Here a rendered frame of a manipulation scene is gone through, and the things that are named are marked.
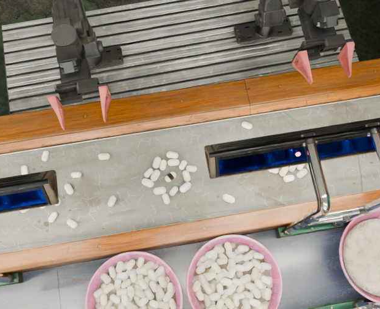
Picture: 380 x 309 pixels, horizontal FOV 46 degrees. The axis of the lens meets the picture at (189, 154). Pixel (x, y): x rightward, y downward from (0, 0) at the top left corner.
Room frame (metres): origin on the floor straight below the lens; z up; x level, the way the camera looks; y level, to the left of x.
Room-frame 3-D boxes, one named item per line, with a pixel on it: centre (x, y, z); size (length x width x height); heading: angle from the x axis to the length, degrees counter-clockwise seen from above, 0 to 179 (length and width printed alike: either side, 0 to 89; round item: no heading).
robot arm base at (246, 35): (0.87, -0.24, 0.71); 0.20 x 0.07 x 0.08; 104
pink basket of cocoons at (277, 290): (0.01, -0.14, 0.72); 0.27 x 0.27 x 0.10
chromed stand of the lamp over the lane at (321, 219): (0.27, -0.36, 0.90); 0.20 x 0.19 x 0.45; 102
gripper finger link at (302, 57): (0.53, -0.29, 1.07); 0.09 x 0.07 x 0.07; 14
